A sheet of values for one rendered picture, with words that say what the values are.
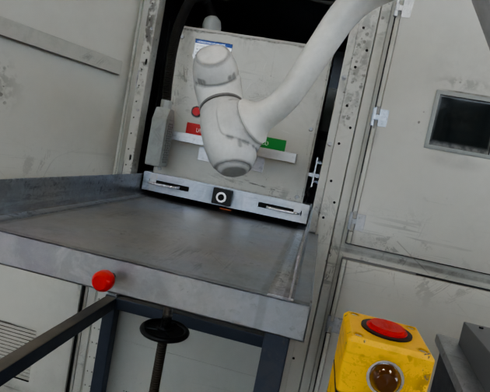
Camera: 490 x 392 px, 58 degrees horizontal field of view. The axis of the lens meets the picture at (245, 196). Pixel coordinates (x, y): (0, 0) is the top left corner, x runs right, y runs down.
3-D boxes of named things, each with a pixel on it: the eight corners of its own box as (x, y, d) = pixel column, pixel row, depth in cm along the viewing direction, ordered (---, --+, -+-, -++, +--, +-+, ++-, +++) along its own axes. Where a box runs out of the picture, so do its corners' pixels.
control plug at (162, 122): (159, 167, 132) (169, 108, 130) (143, 163, 133) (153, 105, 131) (168, 166, 140) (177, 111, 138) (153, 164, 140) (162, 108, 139)
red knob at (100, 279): (106, 295, 66) (110, 274, 65) (87, 291, 66) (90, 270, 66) (120, 288, 70) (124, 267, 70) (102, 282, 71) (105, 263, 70)
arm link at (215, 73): (195, 85, 110) (202, 129, 105) (183, 39, 96) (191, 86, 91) (238, 78, 111) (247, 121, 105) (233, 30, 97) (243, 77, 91)
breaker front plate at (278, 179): (300, 208, 135) (333, 49, 131) (152, 176, 143) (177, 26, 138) (300, 208, 137) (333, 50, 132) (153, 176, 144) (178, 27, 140)
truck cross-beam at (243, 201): (306, 224, 135) (310, 204, 135) (141, 188, 144) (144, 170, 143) (306, 222, 140) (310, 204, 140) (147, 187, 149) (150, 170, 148)
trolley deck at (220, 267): (303, 342, 65) (312, 303, 65) (-58, 249, 75) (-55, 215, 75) (314, 253, 132) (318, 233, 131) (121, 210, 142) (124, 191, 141)
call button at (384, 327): (407, 353, 42) (411, 337, 42) (365, 343, 43) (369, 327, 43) (400, 337, 46) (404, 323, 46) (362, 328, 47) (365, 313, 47)
